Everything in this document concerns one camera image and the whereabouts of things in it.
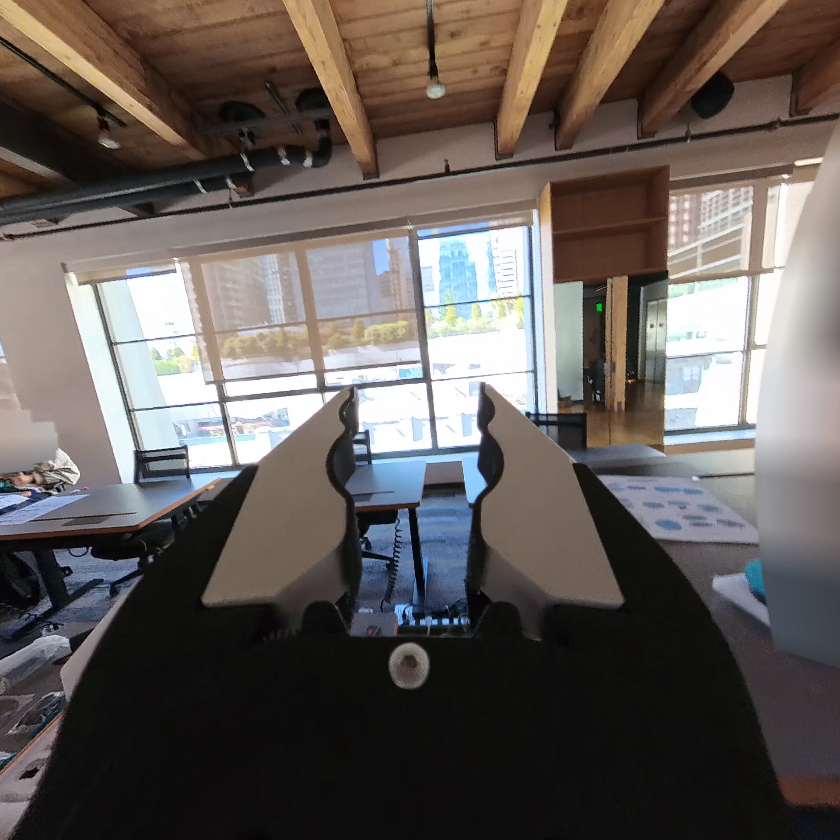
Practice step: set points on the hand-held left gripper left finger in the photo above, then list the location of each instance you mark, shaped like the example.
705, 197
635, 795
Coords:
282, 525

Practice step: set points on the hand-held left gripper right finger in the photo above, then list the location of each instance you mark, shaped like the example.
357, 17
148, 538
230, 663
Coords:
551, 525

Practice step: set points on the dark grey desk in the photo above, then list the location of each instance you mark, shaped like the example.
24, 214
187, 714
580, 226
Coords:
709, 590
630, 456

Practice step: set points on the wood-edged dark desk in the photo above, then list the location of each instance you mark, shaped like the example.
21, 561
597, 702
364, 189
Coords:
387, 485
131, 505

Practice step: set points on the open instruction booklet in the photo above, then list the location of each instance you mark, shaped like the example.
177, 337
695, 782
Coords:
676, 508

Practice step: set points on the black office chair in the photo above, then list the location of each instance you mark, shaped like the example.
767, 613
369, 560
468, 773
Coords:
151, 538

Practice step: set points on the floor power strip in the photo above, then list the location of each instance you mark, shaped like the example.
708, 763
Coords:
433, 622

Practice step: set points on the large grid window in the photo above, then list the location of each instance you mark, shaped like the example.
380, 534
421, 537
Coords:
705, 367
459, 282

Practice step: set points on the beige roller blind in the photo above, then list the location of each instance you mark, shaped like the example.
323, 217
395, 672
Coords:
715, 223
262, 295

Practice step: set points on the white paper sheets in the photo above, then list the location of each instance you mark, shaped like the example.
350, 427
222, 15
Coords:
33, 506

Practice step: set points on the black backpack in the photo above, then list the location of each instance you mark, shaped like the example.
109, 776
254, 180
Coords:
16, 581

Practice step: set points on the clear plastic packaging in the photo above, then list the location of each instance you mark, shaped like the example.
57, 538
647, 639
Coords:
33, 656

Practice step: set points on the black ceiling pipe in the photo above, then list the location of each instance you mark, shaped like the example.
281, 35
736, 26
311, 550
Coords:
164, 178

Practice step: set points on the cardboard box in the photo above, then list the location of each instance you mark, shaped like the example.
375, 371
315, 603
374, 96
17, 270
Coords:
16, 797

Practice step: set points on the ceiling spotlight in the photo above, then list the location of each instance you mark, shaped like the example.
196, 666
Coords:
108, 138
435, 87

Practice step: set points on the black ceiling speaker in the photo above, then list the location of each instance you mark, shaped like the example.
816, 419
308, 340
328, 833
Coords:
712, 95

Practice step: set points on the black frame chair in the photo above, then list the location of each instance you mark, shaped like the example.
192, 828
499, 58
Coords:
161, 452
558, 433

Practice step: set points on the wooden post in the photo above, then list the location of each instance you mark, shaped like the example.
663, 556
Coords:
617, 341

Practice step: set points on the wooden wall shelf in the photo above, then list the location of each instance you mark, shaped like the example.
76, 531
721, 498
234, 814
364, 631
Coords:
610, 256

